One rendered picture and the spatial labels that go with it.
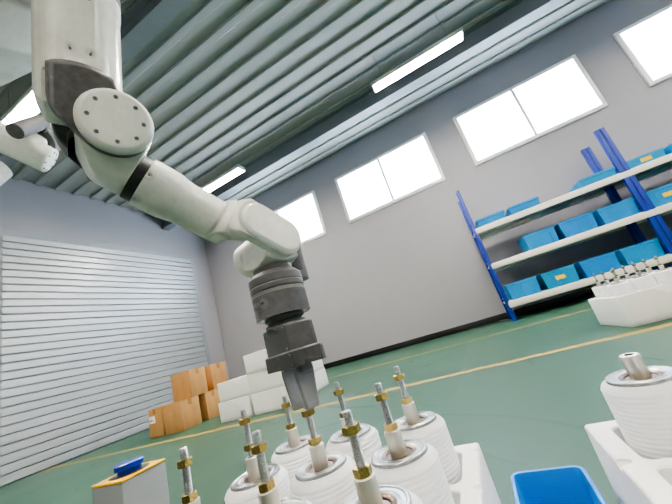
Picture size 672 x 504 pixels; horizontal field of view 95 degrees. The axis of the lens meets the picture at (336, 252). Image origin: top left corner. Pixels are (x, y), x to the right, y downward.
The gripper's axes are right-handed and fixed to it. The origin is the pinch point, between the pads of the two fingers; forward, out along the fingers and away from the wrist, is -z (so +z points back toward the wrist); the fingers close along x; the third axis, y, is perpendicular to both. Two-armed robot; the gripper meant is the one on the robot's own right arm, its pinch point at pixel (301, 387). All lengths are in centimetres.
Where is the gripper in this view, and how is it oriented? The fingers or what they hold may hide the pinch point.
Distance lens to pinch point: 51.4
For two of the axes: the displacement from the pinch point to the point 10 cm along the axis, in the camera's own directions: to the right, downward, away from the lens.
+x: 5.8, -3.9, -7.2
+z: -2.8, -9.2, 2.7
